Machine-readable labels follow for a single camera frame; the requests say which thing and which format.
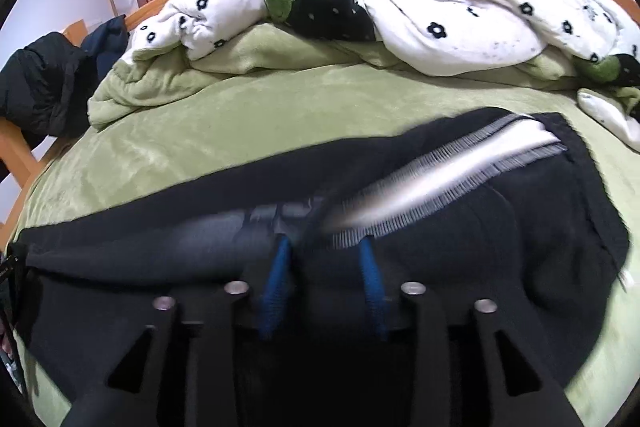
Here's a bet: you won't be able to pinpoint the black pants with white stripe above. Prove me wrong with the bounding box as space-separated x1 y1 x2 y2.
12 107 629 398

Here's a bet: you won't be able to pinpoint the navy blue garment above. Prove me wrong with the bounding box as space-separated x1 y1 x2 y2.
80 15 129 79

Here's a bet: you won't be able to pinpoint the wooden bed frame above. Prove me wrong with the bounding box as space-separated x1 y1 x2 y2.
1 0 639 251

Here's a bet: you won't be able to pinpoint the black jacket on bed frame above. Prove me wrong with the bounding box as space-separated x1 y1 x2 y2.
1 31 99 146

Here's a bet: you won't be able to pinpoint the white flower-print quilt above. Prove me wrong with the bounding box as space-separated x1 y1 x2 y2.
131 0 639 147

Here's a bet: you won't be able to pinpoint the green plush bed blanket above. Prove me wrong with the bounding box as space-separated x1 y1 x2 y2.
1 25 639 426

